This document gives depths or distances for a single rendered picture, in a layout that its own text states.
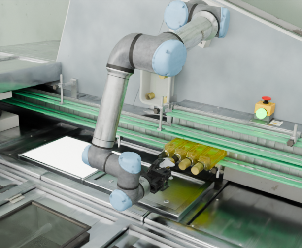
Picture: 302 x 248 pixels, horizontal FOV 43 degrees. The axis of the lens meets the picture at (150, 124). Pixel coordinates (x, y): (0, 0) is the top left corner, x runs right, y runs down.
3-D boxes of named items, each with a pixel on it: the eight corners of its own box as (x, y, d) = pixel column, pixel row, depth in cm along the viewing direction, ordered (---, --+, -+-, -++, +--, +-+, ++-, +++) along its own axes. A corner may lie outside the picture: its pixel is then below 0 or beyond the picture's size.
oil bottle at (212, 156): (215, 152, 178) (195, 169, 161) (217, 141, 176) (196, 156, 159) (226, 155, 175) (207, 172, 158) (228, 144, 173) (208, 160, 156)
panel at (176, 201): (66, 139, 216) (17, 159, 189) (66, 134, 215) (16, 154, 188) (214, 187, 172) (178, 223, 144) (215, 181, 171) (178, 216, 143)
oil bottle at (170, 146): (182, 143, 186) (159, 158, 169) (183, 132, 185) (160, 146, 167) (193, 145, 184) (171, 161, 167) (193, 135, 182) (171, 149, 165)
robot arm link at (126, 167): (105, 152, 126) (103, 181, 131) (134, 164, 122) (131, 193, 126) (119, 145, 133) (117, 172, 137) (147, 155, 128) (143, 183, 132)
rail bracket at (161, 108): (164, 125, 189) (151, 132, 179) (167, 92, 183) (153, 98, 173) (170, 127, 187) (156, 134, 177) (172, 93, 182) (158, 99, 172)
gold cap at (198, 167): (195, 169, 158) (190, 173, 155) (195, 162, 157) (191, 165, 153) (203, 171, 156) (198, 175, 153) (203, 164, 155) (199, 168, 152)
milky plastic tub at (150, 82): (148, 99, 206) (139, 102, 199) (150, 57, 198) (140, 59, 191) (176, 105, 197) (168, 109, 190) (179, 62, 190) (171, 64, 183)
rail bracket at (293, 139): (292, 135, 157) (284, 145, 146) (295, 118, 155) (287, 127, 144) (302, 138, 155) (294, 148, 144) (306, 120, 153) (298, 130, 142)
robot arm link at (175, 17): (177, 0, 166) (162, -3, 154) (205, 4, 160) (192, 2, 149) (172, 28, 170) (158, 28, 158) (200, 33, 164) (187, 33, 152)
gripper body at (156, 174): (170, 186, 149) (153, 199, 139) (151, 178, 153) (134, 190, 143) (173, 169, 146) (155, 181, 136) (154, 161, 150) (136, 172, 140)
